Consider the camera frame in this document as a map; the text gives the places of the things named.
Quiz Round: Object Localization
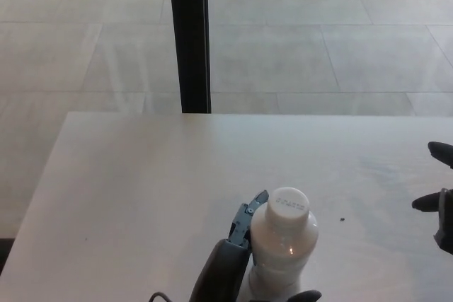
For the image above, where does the black vertical frame post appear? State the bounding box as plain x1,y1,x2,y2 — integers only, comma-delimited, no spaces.
167,0,212,115

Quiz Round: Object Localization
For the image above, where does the white translucent plastic bottle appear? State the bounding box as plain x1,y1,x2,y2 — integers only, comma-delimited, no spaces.
248,206,320,298

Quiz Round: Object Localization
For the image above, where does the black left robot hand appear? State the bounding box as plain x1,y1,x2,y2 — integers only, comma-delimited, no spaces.
187,190,323,302

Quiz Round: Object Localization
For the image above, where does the white plastic bottle cap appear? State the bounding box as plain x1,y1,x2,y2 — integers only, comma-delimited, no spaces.
265,187,311,227

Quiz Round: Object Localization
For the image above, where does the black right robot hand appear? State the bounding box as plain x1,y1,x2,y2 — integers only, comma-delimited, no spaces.
411,141,453,252

